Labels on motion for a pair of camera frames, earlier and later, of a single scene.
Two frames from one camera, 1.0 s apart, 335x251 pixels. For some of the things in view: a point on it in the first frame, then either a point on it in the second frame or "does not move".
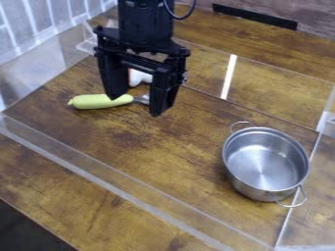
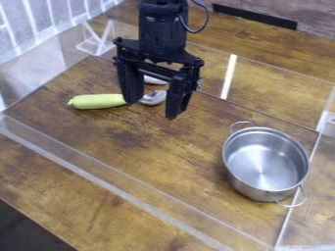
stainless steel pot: [268, 162] does not move
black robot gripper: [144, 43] -> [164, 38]
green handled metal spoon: [94, 101] does not move
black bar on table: [257, 17] does not move
